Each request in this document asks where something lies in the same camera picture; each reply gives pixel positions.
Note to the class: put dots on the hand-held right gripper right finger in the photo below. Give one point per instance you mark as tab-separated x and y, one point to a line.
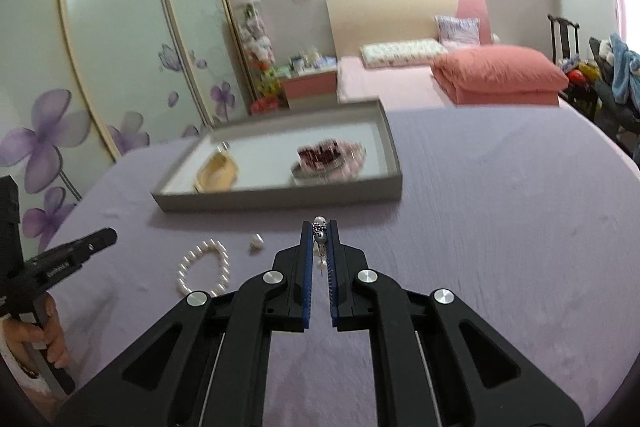
335	277

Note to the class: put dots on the person's left forearm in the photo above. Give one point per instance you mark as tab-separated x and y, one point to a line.
35	397

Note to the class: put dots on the wide silver cuff bangle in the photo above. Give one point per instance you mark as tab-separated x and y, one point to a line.
310	174

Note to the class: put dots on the yellow wrist watch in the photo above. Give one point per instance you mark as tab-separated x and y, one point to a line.
215	174

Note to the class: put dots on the clear tube of plush toys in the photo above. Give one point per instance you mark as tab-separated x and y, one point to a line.
257	47

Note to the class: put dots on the pink nightstand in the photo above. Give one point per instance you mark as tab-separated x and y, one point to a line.
310	89

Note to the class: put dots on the small pearl stud earring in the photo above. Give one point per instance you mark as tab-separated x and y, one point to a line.
256	243

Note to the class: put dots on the dark wooden chair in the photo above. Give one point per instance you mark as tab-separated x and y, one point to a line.
562	37

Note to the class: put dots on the small floral pillow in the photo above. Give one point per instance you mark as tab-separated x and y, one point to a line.
457	29

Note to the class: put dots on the folded pink quilt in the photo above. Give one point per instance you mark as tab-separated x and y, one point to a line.
500	74

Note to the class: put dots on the grey armchair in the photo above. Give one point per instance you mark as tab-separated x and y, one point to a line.
607	112

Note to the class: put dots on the patterned flat pillow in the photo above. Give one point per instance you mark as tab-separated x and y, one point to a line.
400	52

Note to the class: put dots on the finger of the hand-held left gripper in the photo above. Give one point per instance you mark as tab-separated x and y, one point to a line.
75	252

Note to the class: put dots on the person's left hand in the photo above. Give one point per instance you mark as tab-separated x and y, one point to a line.
57	337

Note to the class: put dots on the bed with beige pink headboard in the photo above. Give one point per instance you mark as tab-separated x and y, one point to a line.
380	17

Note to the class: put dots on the grey shallow tray box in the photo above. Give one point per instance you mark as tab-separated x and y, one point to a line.
280	202

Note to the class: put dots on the silver pearl drop earring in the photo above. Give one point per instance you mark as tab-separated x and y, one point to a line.
319	229

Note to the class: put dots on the flower print sliding wardrobe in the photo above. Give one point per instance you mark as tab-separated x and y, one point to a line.
125	32

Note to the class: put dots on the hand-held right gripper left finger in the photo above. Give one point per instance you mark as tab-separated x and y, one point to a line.
306	277

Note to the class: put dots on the blue fleece garment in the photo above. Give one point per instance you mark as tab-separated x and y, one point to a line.
625	72

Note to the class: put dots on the purple tablecloth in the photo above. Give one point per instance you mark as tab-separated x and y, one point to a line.
500	232

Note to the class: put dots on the red and yellow toys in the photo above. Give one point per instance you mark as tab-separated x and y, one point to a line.
580	74

